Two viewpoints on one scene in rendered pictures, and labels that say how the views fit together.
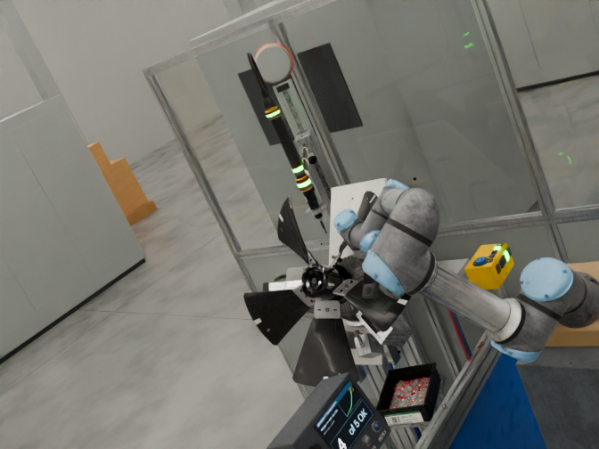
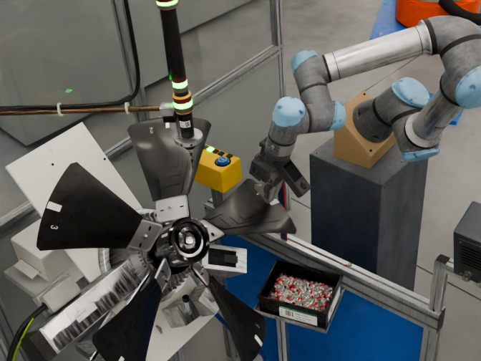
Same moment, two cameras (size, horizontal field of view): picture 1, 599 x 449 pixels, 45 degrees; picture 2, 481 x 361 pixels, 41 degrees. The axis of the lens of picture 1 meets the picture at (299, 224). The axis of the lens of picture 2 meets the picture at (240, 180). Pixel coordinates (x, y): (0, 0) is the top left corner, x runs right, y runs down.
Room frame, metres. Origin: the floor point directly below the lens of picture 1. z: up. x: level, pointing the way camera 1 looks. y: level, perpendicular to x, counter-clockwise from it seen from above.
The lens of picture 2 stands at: (2.15, 1.26, 2.31)
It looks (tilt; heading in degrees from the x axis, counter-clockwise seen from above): 37 degrees down; 270
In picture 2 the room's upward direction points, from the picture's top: 6 degrees counter-clockwise
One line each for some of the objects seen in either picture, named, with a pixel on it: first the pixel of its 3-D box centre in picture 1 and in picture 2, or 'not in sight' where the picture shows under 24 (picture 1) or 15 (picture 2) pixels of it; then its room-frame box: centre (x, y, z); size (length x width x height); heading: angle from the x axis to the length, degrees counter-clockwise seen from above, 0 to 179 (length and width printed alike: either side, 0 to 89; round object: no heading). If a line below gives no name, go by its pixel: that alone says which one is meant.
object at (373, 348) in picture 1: (369, 346); (205, 300); (2.28, -0.05, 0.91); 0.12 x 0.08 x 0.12; 137
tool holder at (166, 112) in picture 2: (310, 197); (182, 122); (2.26, -0.07, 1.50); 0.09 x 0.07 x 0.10; 172
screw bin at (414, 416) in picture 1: (409, 395); (300, 293); (1.99, -0.09, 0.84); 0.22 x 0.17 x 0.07; 153
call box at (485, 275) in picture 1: (490, 267); (214, 170); (2.22, -0.53, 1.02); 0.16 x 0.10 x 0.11; 137
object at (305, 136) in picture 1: (306, 142); not in sight; (2.87, -0.16, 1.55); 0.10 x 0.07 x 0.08; 172
